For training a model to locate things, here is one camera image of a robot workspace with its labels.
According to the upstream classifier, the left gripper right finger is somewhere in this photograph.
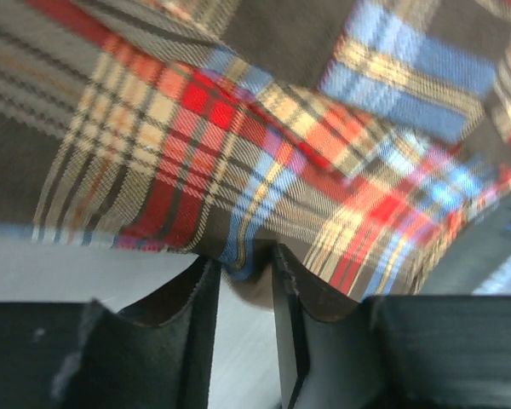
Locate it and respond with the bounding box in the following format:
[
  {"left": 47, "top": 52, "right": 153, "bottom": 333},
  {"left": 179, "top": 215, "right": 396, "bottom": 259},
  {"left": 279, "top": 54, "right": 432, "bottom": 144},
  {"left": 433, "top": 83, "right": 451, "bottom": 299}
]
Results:
[{"left": 272, "top": 245, "right": 511, "bottom": 408}]

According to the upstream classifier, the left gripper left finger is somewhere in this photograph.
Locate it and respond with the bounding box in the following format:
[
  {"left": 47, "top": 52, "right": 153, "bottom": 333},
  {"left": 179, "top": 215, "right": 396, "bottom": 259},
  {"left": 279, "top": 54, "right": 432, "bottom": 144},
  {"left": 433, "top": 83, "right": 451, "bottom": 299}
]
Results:
[{"left": 0, "top": 257, "right": 221, "bottom": 408}]

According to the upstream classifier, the plaid flannel shirt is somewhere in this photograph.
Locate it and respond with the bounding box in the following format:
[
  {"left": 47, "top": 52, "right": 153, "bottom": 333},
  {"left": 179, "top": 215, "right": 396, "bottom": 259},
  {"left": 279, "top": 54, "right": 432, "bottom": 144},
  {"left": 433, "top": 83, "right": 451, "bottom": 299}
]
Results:
[{"left": 0, "top": 1, "right": 511, "bottom": 300}]

